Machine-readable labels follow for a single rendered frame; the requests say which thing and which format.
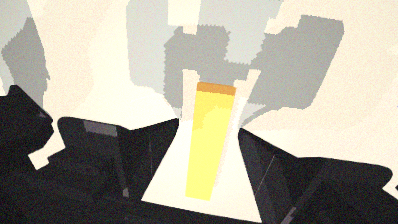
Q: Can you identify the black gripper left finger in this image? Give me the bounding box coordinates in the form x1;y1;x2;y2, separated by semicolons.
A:
57;116;179;200

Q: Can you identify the yellow bar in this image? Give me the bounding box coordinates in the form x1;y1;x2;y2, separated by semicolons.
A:
185;82;237;201

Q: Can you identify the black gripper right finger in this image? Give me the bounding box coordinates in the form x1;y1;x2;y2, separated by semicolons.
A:
238;128;393;224

